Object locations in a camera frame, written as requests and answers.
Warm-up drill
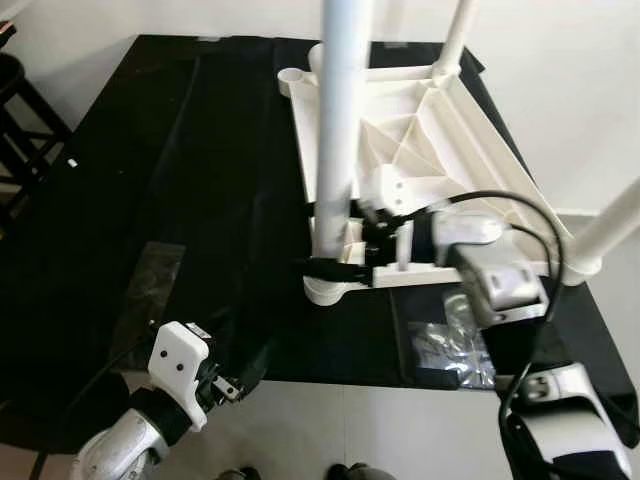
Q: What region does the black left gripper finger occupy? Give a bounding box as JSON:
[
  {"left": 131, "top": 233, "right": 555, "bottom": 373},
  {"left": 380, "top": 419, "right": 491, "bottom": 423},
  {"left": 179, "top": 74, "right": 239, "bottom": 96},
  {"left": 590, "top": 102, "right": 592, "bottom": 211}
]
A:
[{"left": 232, "top": 335, "right": 279, "bottom": 393}]

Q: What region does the black tablecloth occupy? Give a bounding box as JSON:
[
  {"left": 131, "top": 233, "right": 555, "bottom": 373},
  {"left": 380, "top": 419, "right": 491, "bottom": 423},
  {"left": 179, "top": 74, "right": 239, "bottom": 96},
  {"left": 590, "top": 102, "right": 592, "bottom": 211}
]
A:
[{"left": 0, "top": 35, "right": 640, "bottom": 451}]

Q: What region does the glossy clear tape patch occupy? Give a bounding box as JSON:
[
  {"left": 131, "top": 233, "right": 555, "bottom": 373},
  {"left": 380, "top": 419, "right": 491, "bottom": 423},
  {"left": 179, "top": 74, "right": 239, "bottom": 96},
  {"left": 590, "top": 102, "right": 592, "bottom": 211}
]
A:
[{"left": 110, "top": 240, "right": 186, "bottom": 346}]

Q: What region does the clear plastic bag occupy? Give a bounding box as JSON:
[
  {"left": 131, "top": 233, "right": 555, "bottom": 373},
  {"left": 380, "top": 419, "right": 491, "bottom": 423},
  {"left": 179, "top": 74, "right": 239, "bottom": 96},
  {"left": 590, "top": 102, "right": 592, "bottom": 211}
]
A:
[{"left": 410, "top": 295, "right": 501, "bottom": 391}]

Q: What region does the white plastic table top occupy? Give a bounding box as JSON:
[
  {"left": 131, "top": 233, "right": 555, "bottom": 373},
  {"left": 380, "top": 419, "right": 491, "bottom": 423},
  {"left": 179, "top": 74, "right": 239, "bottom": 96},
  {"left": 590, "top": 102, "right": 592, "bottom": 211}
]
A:
[{"left": 278, "top": 60, "right": 601, "bottom": 306}]

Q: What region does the black stool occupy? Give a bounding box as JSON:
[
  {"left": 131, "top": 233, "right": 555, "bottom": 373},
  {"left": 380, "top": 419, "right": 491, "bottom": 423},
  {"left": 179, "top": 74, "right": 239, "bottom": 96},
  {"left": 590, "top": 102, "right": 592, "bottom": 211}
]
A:
[{"left": 0, "top": 50, "right": 73, "bottom": 216}]

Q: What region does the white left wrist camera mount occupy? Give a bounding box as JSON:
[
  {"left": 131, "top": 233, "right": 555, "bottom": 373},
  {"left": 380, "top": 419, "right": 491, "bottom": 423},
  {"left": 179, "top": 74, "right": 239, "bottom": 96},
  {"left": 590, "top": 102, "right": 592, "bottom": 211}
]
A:
[{"left": 148, "top": 320, "right": 213, "bottom": 433}]

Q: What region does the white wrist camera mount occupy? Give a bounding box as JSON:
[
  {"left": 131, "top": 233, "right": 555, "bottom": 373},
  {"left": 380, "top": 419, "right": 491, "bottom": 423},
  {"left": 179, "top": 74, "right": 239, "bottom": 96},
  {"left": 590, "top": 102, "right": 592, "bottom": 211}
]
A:
[
  {"left": 148, "top": 320, "right": 213, "bottom": 433},
  {"left": 375, "top": 163, "right": 423, "bottom": 273}
]

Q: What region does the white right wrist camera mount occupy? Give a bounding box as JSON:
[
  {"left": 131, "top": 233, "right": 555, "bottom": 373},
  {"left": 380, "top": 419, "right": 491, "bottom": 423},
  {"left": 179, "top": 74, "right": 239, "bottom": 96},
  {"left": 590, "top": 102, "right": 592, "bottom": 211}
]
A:
[{"left": 375, "top": 163, "right": 423, "bottom": 273}]

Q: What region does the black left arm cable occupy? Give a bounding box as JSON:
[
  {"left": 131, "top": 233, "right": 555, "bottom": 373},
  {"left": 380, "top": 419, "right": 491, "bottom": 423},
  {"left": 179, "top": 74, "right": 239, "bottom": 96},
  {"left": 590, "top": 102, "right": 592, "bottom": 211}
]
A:
[{"left": 35, "top": 335, "right": 156, "bottom": 480}]

